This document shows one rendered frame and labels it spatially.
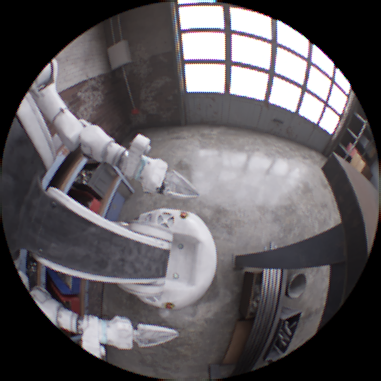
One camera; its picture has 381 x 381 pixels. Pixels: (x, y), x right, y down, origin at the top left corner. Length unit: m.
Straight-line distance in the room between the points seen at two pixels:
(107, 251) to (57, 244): 0.09
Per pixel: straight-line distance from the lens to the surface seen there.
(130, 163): 0.29
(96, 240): 0.23
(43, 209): 0.21
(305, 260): 0.37
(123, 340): 0.37
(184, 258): 0.63
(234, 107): 2.10
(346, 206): 0.24
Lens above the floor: 0.93
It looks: 57 degrees down
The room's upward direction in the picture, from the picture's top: 7 degrees counter-clockwise
